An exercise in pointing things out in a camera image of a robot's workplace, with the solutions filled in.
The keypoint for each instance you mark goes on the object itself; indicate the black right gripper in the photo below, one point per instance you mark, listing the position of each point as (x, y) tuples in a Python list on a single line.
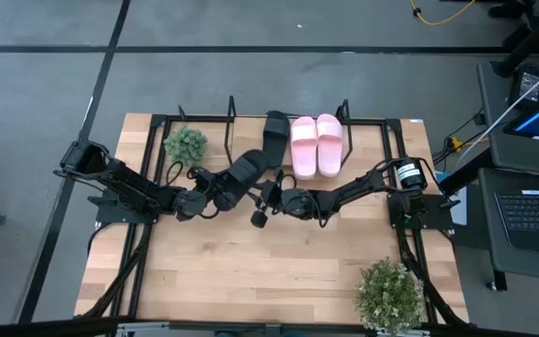
[(276, 201)]

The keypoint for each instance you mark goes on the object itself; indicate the pink foam slide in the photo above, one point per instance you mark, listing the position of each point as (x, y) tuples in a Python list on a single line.
[(329, 150), (303, 154)]

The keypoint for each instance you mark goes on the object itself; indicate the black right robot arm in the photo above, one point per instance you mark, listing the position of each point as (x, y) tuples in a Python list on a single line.
[(353, 189)]

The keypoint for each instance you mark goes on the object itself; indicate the black laptop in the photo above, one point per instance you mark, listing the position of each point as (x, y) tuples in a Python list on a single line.
[(531, 220)]

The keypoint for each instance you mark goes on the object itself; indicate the black stand base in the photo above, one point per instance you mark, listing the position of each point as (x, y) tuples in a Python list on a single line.
[(531, 42)]

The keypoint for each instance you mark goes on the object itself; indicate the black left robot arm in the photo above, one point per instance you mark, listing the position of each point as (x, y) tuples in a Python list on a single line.
[(129, 187)]

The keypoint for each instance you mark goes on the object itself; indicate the black metal table frame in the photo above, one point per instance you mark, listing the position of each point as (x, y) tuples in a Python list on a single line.
[(388, 140)]

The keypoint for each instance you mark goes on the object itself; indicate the yellow plug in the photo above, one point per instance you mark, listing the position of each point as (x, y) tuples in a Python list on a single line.
[(457, 143)]

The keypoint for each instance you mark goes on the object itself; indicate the black device white label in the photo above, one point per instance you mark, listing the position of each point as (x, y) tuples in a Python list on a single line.
[(528, 86)]

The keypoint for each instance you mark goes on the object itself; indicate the black crossbar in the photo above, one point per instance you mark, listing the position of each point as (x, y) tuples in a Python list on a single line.
[(40, 327)]

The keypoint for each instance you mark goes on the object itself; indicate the silver mount bar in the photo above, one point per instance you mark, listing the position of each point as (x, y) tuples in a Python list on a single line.
[(157, 330)]

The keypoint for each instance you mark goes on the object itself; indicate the black foam slide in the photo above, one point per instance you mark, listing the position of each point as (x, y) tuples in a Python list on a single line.
[(276, 138), (246, 168)]

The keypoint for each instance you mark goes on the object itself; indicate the dark grey desk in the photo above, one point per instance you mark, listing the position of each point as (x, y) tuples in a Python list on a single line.
[(494, 117)]

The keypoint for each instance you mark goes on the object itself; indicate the wooden shelf black frame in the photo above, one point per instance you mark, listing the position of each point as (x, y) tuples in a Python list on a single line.
[(246, 136)]

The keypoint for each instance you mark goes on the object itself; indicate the small dark green plant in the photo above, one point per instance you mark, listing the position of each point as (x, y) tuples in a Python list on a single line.
[(185, 145)]

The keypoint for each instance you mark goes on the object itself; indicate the pale blue white box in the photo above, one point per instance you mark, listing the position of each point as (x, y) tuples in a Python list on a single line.
[(460, 210)]

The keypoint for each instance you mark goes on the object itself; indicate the bushy plant white flowers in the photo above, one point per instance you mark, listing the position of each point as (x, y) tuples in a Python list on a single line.
[(388, 299)]

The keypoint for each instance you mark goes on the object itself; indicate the person's foot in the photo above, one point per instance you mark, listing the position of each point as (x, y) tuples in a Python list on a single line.
[(505, 10)]

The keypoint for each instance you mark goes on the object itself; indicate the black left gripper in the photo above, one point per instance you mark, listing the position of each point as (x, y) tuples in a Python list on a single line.
[(220, 194)]

